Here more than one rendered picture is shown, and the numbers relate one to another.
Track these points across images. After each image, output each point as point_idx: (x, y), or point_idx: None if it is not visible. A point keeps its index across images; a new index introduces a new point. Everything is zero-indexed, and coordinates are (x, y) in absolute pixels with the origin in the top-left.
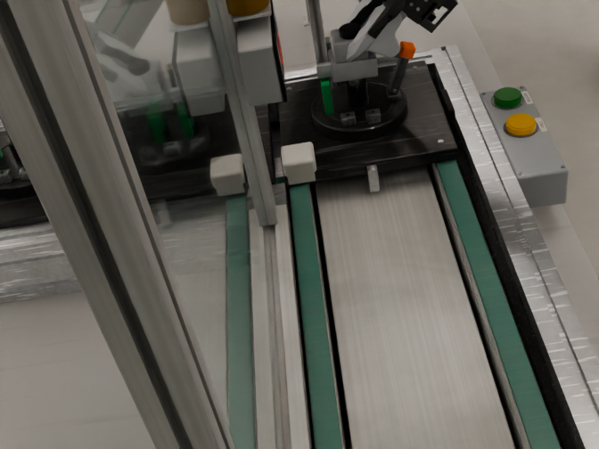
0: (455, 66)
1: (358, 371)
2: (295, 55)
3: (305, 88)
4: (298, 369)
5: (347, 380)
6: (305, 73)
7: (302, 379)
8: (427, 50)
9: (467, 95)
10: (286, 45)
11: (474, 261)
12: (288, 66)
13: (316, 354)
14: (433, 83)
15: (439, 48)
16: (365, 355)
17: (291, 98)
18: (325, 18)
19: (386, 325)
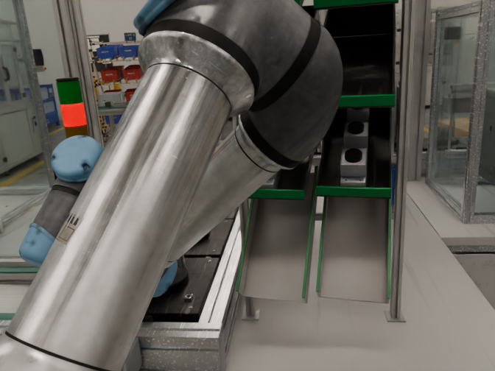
0: (183, 331)
1: (2, 288)
2: (334, 305)
3: (205, 266)
4: (7, 260)
5: (2, 285)
6: (230, 270)
7: (1, 261)
8: (219, 322)
9: (139, 330)
10: (352, 302)
11: (1, 314)
12: (319, 301)
13: (13, 269)
14: (163, 313)
15: (217, 327)
16: (8, 290)
17: (198, 261)
18: (397, 324)
19: (15, 297)
